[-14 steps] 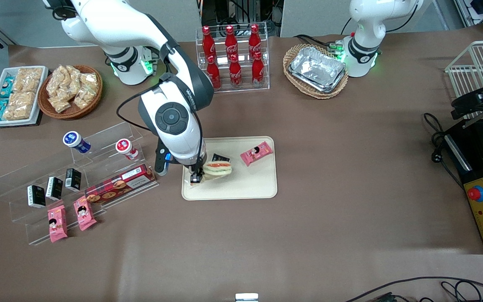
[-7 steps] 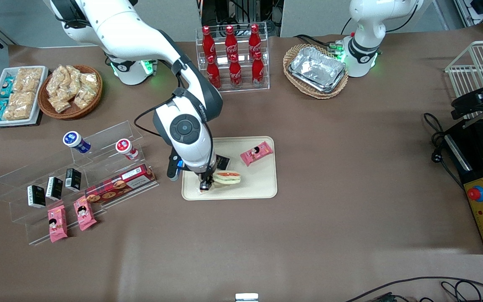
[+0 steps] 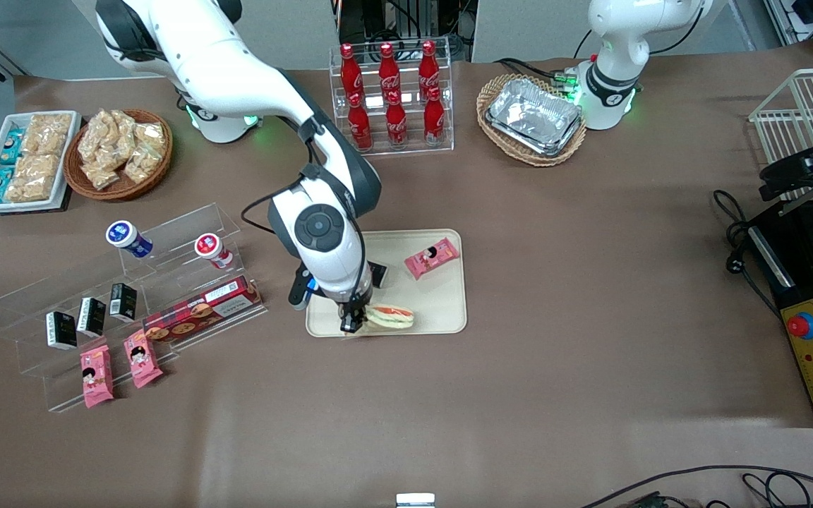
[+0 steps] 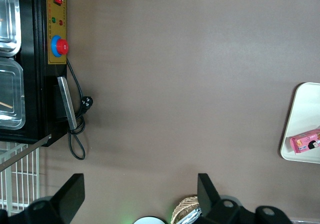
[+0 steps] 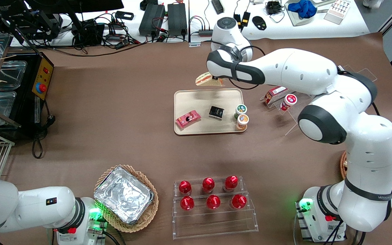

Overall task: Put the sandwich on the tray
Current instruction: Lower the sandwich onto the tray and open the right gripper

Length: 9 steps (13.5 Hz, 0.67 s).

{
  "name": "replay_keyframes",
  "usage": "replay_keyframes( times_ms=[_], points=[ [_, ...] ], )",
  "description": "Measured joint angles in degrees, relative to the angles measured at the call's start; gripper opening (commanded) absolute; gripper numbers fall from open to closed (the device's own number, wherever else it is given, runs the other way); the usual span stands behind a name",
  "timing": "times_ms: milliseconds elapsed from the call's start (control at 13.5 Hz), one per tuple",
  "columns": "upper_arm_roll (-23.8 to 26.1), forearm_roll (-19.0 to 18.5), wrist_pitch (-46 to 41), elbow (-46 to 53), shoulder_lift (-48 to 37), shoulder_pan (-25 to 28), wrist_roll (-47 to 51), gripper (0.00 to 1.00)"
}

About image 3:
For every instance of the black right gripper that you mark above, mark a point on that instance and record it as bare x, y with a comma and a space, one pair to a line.
351, 313

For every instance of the plastic-wrapped triangle sandwich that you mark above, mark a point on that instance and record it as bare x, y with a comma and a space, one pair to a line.
392, 317

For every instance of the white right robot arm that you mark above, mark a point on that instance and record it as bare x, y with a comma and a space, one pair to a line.
223, 63

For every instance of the cream plastic tray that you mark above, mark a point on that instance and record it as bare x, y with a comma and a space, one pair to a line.
435, 303

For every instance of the aluminium foil tray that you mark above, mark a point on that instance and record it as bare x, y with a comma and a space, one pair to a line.
533, 116

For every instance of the pink snack packet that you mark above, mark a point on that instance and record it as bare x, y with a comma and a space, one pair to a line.
142, 360
97, 377
432, 258

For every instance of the red tartan shortbread box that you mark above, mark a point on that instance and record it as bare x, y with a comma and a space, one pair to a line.
202, 310

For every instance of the red-lid yogurt cup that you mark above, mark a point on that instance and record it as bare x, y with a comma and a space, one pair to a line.
212, 250

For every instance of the clear acrylic bottle rack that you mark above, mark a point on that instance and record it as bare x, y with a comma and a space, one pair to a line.
413, 149

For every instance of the red cola bottle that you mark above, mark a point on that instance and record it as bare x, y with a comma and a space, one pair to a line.
428, 67
359, 125
434, 120
350, 70
388, 69
396, 123

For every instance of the tan oval wicker basket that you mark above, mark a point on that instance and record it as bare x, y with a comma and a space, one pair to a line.
495, 137

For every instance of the small black carton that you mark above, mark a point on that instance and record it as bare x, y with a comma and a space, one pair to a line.
123, 301
91, 316
61, 330

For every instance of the blue-lid yogurt cup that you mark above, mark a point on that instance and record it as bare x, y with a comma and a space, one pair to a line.
128, 238

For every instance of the clear bag of crackers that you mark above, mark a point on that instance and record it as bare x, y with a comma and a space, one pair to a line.
99, 171
149, 137
140, 166
99, 130

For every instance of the brown round wicker basket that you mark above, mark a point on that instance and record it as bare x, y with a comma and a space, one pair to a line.
117, 192

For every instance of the black equipment rack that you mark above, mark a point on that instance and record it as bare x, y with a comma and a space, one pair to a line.
406, 21

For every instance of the clear acrylic stepped shelf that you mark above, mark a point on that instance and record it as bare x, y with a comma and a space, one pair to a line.
32, 296

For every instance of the flat cracker pack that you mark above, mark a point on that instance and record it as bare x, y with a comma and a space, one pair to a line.
46, 134
32, 176

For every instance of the teal snack packet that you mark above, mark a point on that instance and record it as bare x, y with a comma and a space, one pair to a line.
11, 147
2, 185

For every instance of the red emergency stop button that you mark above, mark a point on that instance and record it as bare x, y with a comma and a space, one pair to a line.
800, 325

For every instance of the black sealing machine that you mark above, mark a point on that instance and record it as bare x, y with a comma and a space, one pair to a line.
802, 275

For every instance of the grey metal bar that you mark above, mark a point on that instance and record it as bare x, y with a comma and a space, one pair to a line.
796, 207

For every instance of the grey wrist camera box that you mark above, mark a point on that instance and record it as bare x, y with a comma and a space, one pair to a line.
302, 289

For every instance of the metal frame with equipment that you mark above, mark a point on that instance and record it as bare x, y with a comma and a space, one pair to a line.
812, 10

